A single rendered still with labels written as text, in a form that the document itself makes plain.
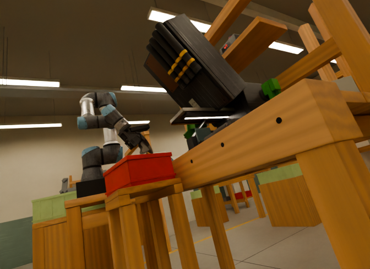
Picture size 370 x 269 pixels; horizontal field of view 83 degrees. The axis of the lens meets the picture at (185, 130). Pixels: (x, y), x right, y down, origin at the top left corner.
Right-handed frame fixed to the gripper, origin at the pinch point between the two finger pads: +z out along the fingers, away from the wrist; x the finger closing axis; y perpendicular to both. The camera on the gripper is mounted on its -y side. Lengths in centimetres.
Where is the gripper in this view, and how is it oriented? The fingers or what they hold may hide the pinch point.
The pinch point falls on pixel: (152, 151)
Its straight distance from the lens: 121.0
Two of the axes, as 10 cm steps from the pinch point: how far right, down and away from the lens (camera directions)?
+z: 6.9, 7.3, 0.5
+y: -5.7, 5.8, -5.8
